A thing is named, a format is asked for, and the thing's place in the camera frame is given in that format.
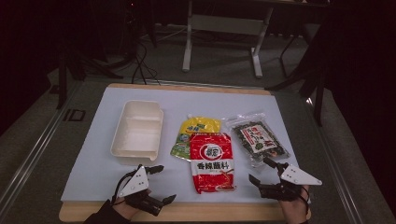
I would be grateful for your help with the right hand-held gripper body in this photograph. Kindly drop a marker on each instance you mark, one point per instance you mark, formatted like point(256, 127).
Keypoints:
point(295, 177)

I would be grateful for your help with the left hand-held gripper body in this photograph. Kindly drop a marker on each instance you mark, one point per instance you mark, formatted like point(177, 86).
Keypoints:
point(137, 183)

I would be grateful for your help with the clear dried seaweed bag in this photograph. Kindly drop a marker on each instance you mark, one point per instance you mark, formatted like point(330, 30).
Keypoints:
point(258, 140)

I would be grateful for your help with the white two-compartment plastic container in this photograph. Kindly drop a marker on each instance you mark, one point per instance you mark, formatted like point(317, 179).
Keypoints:
point(137, 137)

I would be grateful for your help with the red white sauce pouch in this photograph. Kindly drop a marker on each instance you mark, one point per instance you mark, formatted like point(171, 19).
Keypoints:
point(211, 174)

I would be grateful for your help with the yellow green spout pouch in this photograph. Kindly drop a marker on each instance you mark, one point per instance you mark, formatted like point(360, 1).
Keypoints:
point(199, 126)

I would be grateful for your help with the person's left hand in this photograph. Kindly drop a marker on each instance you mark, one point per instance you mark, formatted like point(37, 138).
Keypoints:
point(124, 210)

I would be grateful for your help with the person's right hand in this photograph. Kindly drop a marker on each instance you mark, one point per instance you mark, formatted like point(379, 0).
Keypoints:
point(294, 211)

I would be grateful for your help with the white table mat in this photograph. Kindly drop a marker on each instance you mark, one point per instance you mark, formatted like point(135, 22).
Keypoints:
point(218, 105)

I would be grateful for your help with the black metal stand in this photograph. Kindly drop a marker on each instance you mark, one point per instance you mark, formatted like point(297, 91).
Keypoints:
point(62, 77)
point(317, 93)

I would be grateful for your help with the metal floor rail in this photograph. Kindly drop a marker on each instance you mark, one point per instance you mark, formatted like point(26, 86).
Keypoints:
point(339, 174)
point(34, 152)

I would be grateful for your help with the white metal table frame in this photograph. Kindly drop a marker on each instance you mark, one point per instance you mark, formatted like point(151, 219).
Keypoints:
point(224, 25)

